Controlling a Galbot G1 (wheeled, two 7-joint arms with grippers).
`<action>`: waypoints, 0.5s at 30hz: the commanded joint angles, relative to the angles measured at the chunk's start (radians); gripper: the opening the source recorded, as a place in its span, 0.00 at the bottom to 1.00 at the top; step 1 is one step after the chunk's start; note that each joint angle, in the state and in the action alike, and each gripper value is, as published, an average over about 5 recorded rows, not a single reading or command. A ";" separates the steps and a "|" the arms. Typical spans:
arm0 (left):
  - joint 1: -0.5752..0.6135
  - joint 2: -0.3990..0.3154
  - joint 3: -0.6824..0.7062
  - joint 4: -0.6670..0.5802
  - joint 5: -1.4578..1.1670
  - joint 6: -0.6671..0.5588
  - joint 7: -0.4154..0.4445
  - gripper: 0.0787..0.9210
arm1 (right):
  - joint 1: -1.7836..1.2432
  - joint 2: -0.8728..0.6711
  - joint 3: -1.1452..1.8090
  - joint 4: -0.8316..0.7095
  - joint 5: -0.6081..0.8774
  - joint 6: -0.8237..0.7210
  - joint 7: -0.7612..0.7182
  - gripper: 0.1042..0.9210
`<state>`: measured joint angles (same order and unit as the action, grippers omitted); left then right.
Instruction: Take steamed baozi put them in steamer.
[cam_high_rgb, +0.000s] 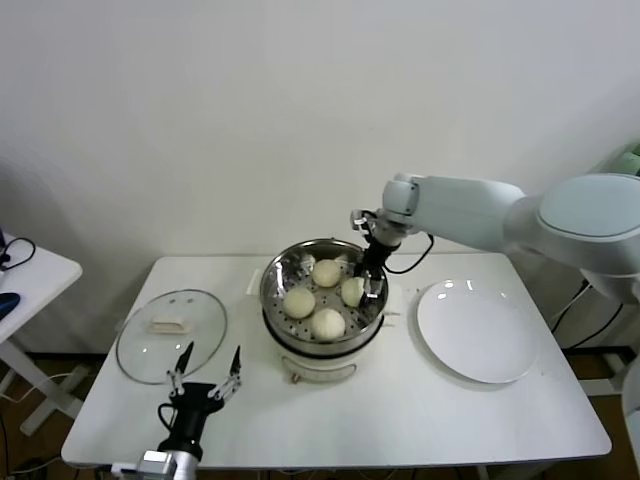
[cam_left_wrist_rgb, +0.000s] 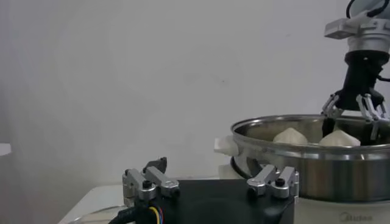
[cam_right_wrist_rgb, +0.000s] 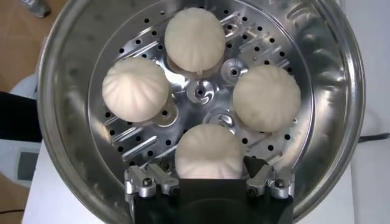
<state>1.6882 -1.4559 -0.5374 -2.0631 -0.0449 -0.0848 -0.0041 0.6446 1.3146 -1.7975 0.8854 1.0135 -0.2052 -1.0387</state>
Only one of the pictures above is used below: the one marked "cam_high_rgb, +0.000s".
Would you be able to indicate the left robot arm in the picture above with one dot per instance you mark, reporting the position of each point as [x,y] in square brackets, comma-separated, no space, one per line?
[187,465]

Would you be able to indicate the white electric cooking pot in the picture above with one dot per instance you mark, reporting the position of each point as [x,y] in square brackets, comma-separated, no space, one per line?
[320,367]

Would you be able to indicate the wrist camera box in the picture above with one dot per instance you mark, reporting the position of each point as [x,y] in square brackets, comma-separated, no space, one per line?
[359,220]
[156,462]

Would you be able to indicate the white round plate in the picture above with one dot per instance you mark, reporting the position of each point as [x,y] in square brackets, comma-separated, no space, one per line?
[475,330]

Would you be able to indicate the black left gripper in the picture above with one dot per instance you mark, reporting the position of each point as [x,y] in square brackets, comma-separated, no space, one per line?
[195,400]

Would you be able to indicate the perforated steel steamer basket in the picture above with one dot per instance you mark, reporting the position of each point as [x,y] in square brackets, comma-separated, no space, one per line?
[280,277]

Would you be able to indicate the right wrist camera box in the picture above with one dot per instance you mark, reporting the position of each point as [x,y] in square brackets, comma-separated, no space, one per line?
[359,220]

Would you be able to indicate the glass pot lid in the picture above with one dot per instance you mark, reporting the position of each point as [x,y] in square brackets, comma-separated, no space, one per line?
[160,345]

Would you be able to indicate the dark blue mouse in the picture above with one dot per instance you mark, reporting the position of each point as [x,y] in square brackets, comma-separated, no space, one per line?
[9,301]

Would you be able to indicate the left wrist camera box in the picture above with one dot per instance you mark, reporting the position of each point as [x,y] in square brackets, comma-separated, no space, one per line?
[156,462]

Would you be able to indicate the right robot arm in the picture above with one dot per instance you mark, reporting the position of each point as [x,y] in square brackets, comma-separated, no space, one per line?
[475,210]

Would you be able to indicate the pale green appliance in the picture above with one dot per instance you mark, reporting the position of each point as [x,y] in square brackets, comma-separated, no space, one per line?
[629,160]

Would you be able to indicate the white steamed baozi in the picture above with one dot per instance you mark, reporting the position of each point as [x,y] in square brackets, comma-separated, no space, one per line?
[299,303]
[327,273]
[328,325]
[351,292]

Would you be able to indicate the white side table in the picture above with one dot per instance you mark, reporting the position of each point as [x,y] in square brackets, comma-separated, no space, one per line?
[45,280]

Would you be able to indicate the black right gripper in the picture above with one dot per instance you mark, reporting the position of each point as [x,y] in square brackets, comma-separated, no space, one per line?
[375,257]

